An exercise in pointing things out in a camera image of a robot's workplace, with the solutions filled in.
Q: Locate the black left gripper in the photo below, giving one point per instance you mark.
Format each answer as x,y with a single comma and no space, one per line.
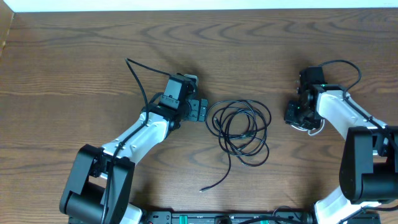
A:
196,115

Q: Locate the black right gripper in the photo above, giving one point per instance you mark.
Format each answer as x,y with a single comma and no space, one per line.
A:
289,118

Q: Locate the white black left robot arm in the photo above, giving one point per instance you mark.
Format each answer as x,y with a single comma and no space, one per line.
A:
99,184

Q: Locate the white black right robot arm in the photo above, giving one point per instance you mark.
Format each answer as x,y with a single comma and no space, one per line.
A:
368,170

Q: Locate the light wooden side board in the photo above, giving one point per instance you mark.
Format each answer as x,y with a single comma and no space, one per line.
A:
6,17

